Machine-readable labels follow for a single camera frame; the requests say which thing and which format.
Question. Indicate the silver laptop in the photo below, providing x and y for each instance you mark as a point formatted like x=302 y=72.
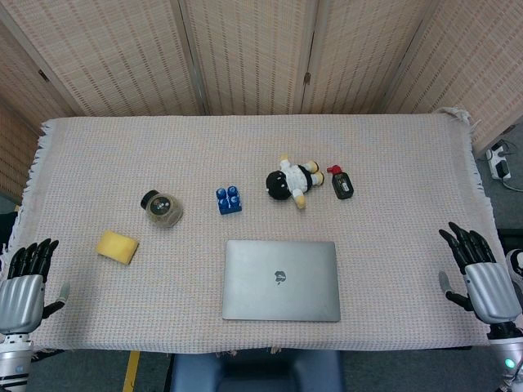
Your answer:
x=281 y=280

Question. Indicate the yellow sponge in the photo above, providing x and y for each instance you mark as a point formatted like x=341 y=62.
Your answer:
x=117 y=246

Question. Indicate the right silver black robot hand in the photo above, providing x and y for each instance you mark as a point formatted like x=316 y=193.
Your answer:
x=486 y=286

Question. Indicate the blue toy building block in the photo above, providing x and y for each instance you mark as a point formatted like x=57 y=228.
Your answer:
x=229 y=200

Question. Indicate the round glass jar black lid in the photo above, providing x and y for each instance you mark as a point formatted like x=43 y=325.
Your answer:
x=162 y=208

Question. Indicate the woven folding screen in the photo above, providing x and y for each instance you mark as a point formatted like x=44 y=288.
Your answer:
x=253 y=53

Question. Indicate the plush doll black hair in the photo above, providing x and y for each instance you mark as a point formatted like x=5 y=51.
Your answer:
x=291 y=179

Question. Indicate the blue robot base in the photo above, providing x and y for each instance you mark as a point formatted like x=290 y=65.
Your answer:
x=255 y=371

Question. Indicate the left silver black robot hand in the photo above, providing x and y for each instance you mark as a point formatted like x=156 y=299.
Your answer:
x=20 y=298

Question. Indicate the pink woven tablecloth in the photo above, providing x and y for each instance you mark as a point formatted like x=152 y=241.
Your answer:
x=253 y=228

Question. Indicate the small dark bottle red cap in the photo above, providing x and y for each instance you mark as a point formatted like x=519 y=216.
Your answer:
x=341 y=183

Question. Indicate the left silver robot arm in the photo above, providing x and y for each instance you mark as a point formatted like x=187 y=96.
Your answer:
x=12 y=359

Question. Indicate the white power strip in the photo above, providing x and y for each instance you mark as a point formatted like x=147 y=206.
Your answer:
x=500 y=163

